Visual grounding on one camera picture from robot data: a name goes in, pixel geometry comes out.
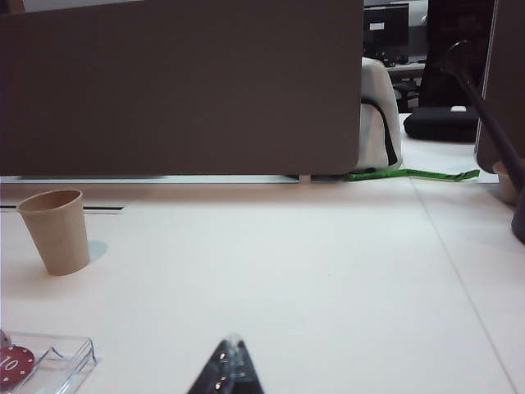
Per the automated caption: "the white bag with black strap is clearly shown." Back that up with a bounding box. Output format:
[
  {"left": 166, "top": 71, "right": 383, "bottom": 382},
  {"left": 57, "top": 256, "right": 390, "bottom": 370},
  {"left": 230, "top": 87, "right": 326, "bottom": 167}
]
[{"left": 354, "top": 57, "right": 404, "bottom": 172}]

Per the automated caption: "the black computer monitor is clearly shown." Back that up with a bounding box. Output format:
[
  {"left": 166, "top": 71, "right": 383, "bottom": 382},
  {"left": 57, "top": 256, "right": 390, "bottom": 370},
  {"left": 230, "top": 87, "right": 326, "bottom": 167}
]
[{"left": 363, "top": 2, "right": 411, "bottom": 57}]

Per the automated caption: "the small beige paper bowl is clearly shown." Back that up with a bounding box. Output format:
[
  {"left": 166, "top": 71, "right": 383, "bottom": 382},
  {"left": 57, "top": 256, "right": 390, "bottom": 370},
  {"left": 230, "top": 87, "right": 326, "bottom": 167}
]
[{"left": 494, "top": 162, "right": 520, "bottom": 206}]

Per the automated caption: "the green printed strap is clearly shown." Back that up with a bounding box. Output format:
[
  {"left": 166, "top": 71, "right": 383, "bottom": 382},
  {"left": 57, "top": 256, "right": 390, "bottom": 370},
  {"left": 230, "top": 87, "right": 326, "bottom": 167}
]
[{"left": 347, "top": 167, "right": 481, "bottom": 183}]

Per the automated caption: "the brown paper cup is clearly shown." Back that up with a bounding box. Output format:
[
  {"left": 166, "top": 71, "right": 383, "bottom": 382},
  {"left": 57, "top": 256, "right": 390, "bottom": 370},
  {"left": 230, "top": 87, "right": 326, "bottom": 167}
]
[{"left": 16, "top": 189, "right": 91, "bottom": 277}]

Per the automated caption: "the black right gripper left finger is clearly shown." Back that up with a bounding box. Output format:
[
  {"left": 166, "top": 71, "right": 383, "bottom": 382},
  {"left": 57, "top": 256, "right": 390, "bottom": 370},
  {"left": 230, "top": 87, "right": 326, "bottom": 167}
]
[{"left": 185, "top": 332, "right": 235, "bottom": 394}]

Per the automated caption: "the black padded case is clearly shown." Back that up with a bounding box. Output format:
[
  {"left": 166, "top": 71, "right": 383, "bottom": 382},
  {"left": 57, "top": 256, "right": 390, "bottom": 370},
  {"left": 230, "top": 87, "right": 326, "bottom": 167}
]
[{"left": 404, "top": 105, "right": 483, "bottom": 144}]

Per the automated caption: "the wide brown desk partition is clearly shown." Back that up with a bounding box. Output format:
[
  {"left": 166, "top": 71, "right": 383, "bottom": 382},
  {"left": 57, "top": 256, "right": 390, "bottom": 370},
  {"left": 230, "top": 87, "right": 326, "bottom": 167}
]
[{"left": 0, "top": 0, "right": 365, "bottom": 176}]

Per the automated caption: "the clear plastic chip tray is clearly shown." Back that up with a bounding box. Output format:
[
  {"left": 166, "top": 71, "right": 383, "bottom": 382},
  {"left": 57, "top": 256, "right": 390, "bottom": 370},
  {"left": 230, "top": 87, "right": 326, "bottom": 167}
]
[{"left": 0, "top": 330, "right": 99, "bottom": 394}]

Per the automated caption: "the red 10 poker chip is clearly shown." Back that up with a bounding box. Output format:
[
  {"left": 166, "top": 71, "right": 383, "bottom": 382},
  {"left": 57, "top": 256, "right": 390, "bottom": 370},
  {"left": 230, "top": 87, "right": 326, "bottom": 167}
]
[{"left": 0, "top": 344, "right": 38, "bottom": 385}]

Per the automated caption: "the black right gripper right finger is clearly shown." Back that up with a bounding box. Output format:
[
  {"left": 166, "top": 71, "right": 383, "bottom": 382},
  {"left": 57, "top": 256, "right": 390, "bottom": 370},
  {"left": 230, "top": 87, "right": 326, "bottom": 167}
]
[{"left": 228, "top": 332, "right": 266, "bottom": 394}]

